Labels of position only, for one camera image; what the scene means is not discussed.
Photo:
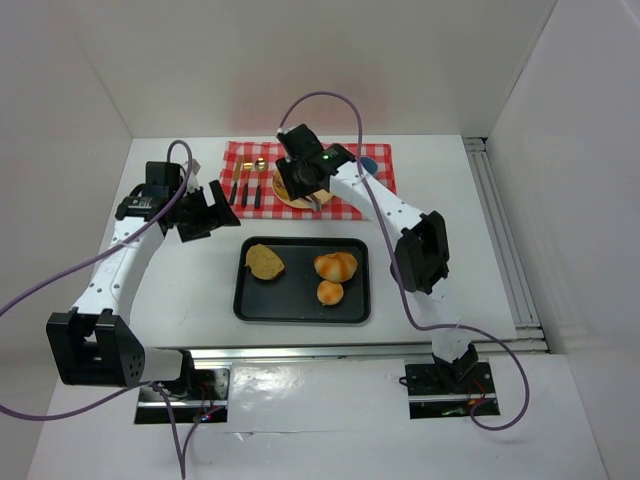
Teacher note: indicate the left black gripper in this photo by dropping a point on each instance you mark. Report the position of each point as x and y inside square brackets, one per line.
[201, 214]

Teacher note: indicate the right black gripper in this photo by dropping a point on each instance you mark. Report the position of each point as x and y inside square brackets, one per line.
[310, 194]

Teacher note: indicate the silver metal tongs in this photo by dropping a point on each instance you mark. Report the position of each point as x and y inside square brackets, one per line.
[312, 202]

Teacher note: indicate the orange ring donut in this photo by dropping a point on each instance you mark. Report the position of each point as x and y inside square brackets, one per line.
[280, 189]

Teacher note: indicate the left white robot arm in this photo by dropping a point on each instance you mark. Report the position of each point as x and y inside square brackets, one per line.
[92, 343]

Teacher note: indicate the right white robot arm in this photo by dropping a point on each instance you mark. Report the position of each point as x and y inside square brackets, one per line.
[417, 242]

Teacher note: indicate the flat brown speckled bread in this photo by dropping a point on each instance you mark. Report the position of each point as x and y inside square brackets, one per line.
[263, 263]

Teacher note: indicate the yellow plate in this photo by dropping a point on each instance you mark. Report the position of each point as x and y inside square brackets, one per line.
[322, 196]

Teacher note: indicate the red checkered cloth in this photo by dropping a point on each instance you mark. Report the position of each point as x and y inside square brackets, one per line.
[271, 206]

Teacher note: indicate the blue cup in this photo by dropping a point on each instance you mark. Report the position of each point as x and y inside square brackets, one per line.
[369, 165]

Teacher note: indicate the large swirled orange bun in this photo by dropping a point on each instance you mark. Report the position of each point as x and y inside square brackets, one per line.
[338, 267]

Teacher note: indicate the small round orange bun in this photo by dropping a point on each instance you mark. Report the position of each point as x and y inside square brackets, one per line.
[330, 293]

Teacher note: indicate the black tray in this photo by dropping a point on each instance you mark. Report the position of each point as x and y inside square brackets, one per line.
[292, 295]

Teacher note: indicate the gold spoon black handle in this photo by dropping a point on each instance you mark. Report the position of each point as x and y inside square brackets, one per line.
[261, 167]

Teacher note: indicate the gold fork black handle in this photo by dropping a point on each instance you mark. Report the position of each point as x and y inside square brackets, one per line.
[247, 168]

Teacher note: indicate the gold knife black handle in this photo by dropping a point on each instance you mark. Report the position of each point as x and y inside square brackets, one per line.
[235, 179]

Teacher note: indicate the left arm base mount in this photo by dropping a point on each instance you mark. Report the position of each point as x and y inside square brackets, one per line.
[200, 395]

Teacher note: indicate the aluminium front rail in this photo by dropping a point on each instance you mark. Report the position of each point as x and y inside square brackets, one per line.
[310, 352]

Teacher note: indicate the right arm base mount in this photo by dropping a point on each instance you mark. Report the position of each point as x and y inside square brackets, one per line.
[431, 395]

